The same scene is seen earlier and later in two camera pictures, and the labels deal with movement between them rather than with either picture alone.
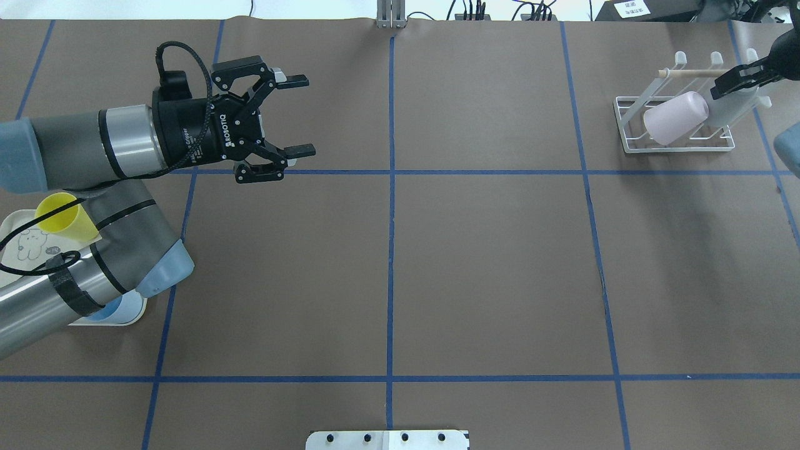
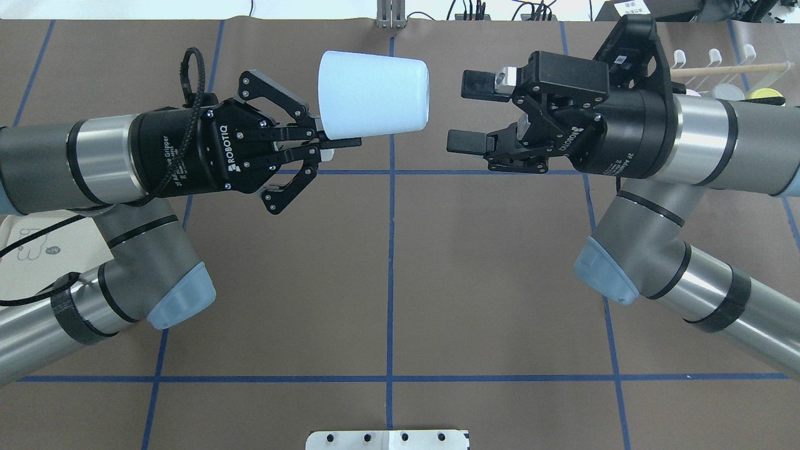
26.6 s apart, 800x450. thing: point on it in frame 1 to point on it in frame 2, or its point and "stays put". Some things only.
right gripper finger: x=733 y=82 to x=470 y=142
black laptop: x=655 y=10 stays put
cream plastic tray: x=35 y=251 stays put
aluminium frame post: x=390 y=14 stays put
